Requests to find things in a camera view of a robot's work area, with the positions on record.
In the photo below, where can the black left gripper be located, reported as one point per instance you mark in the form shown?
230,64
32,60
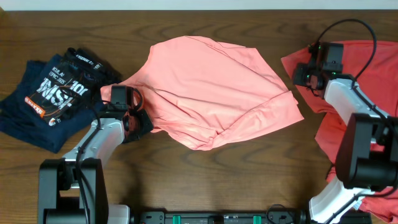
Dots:
148,125

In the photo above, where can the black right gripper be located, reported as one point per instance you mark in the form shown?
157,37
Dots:
300,68

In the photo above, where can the light pink t-shirt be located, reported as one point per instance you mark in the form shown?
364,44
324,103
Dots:
206,94

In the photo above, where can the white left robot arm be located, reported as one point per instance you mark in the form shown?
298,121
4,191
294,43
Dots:
72,189

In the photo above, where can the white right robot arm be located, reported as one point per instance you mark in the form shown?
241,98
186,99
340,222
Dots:
366,162

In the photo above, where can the black printed folded shirt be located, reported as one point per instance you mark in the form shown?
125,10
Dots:
69,83

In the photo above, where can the navy blue folded shirt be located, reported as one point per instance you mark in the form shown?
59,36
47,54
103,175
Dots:
20,121

